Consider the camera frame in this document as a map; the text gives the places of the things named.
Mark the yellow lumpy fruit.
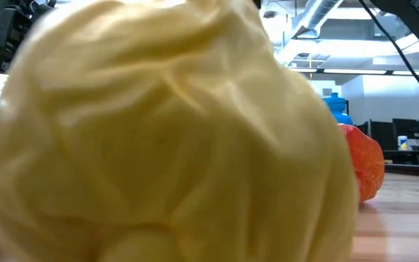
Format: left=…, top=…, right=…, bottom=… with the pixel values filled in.
left=0, top=0, right=359, bottom=262

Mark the blue squeeze bottle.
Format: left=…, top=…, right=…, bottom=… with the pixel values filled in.
left=323, top=92, right=354, bottom=126

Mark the red orange pepper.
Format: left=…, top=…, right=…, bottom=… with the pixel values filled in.
left=338, top=122, right=386, bottom=205

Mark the overhead light bar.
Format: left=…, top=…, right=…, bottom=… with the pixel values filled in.
left=287, top=66, right=419, bottom=77

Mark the black computer monitor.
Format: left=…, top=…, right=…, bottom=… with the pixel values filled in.
left=356, top=120, right=395, bottom=151
left=392, top=117, right=419, bottom=141

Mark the black background desk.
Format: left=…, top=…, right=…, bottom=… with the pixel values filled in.
left=382, top=148, right=419, bottom=165

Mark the silver ventilation duct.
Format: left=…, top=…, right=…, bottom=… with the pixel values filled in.
left=292, top=0, right=345, bottom=39

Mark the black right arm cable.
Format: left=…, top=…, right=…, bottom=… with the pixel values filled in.
left=357, top=0, right=419, bottom=118

